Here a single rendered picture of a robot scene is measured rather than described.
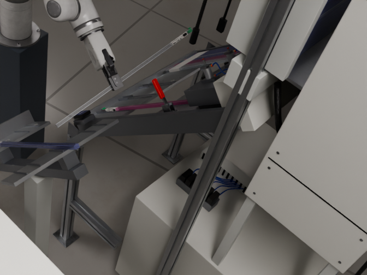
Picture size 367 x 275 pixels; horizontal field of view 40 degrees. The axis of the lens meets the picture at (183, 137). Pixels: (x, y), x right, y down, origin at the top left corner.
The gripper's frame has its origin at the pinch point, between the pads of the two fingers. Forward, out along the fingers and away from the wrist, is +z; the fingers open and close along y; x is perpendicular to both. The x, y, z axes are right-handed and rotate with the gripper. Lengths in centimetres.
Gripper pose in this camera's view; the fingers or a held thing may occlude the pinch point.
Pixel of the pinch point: (115, 82)
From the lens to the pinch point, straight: 148.8
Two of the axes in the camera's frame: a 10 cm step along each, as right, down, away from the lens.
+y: 3.3, 0.0, -9.4
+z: 4.2, 8.9, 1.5
